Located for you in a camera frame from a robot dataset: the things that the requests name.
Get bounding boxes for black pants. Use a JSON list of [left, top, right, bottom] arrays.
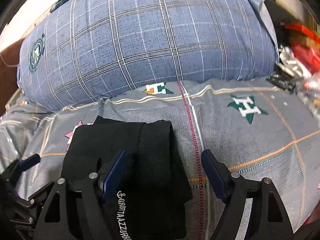
[[61, 116, 193, 239]]

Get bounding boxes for cluttered bedside items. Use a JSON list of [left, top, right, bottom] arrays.
[[266, 22, 319, 119]]

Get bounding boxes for blue plaid pillow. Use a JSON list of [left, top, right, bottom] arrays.
[[17, 0, 279, 111]]

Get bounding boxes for grey patterned bed sheet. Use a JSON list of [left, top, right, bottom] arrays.
[[1, 79, 319, 239]]

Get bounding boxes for dark red headboard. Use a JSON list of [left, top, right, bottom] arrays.
[[0, 38, 24, 115]]

